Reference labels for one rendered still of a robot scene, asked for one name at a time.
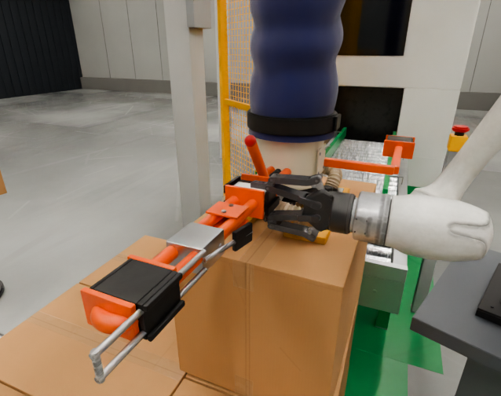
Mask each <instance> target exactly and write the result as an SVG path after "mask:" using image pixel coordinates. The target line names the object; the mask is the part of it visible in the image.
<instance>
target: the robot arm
mask: <svg viewBox="0 0 501 396"><path fill-rule="evenodd" d="M500 149H501V95H500V96H499V98H498V100H497V101H496V102H495V104H494V105H493V106H492V107H491V109H490V110H489V111H488V113H487V114H486V116H485V117H484V118H483V119H482V121H481V122H480V123H479V125H478V126H477V128H476V129H475V130H474V132H473V133H472V134H471V135H470V137H469V138H468V139H467V141H466V142H465V144H464V145H463V146H462V148H461V149H460V150H459V151H458V153H457V154H456V155H455V157H454V158H453V159H452V161H451V162H450V163H449V165H447V166H446V168H445V169H444V170H443V171H442V172H441V174H440V175H439V176H438V177H437V178H436V179H435V180H434V181H433V182H432V183H431V184H430V185H428V186H426V187H422V188H416V189H414V190H413V191H412V193H411V194H408V195H403V196H394V195H392V197H391V195H389V194H381V193H375V192H365V191H362V192H360V194H359V196H358V198H356V196H355V195H354V194H352V193H347V192H334V191H331V190H329V189H327V188H324V184H323V182H322V178H323V175H322V174H314V175H312V176H305V175H294V174H273V175H272V176H271V177H270V178H269V180H268V181H257V180H254V181H252V182H251V183H245V182H237V183H236V184H235V186H239V187H244V188H249V189H258V190H263V191H265V192H266V191H268V192H271V193H274V194H276V195H279V196H283V197H286V198H288V199H291V200H295V201H297V202H298V203H299V204H303V207H304V209H301V210H274V211H273V212H272V213H271V214H270V215H269V216H268V217H267V216H265V212H264V218H263V220H264V222H267V223H268V228H269V229H274V230H277V231H280V232H284V233H289V234H293V235H296V236H300V237H304V238H306V239H307V240H309V241H311V242H314V241H315V240H316V237H317V235H318V233H319V231H324V230H329V231H332V232H335V233H342V234H348V233H350V232H352V233H353V239H354V240H359V241H363V242H368V243H373V244H377V245H383V244H384V246H387V247H391V248H394V249H396V250H398V251H400V252H402V253H404V254H406V255H411V256H415V257H419V258H423V259H431V260H441V261H448V262H465V261H473V260H478V259H482V258H484V256H485V255H486V253H487V252H488V249H489V248H490V246H491V244H492V239H493V233H494V231H493V224H492V219H491V216H490V214H489V213H488V212H487V211H484V210H482V209H480V208H479V207H476V206H474V205H471V204H469V203H465V202H462V201H460V200H461V198H462V196H463V194H464V192H465V191H466V190H467V188H468V187H469V185H470V184H471V182H472V181H473V180H474V179H475V178H476V177H477V175H478V174H479V173H480V172H481V170H482V169H483V168H484V167H485V165H486V164H487V163H488V162H489V161H490V160H491V159H492V157H493V156H494V155H495V154H496V153H497V152H498V151H499V150H500ZM281 184H283V185H281ZM285 185H300V186H311V187H312V188H316V189H317V191H315V192H312V193H310V192H306V191H300V190H297V189H292V188H290V187H287V186H285ZM285 221H298V222H308V223H309V224H310V225H312V226H313V227H308V226H305V225H299V224H295V223H292V222H285Z"/></svg>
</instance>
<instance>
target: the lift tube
mask: <svg viewBox="0 0 501 396"><path fill-rule="evenodd" d="M345 2H346V0H250V12H251V15H252V18H253V21H254V29H253V31H252V34H251V39H250V53H251V57H252V61H253V63H254V69H253V71H252V76H251V81H250V93H249V94H250V111H251V112H252V113H254V114H257V115H260V116H270V117H278V118H312V117H321V116H329V115H330V114H332V113H333V112H334V110H335V104H336V101H337V96H338V72H337V67H336V57H337V56H338V52H339V50H340V48H341V45H342V40H343V27H342V22H341V17H340V15H341V12H342V9H343V6H344V5H345ZM248 134H249V135H253V136H255V137H256V138H259V139H262V140H266V141H276V142H286V143H308V142H316V141H325V140H328V139H330V138H333V137H334V135H335V132H334V131H333V132H330V133H328V134H321V135H316V136H303V137H291V136H278V135H271V134H263V133H258V132H256V131H253V130H251V129H250V128H249V131H248Z"/></svg>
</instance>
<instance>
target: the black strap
mask: <svg viewBox="0 0 501 396"><path fill-rule="evenodd" d="M340 122H341V114H338V113H337V112H336V111H335V110H334V112H333V113H332V114H330V115H326V116H321V117H312V118H278V117H270V116H263V115H257V114H254V113H252V112H251V109H249V110H248V111H247V126H248V127H249V128H250V129H251V130H253V131H256V132H258V133H263V134H271V135H278V136H291V137H303V136H316V135H321V134H328V133H330V132H333V131H336V130H337V129H338V128H339V127H340Z"/></svg>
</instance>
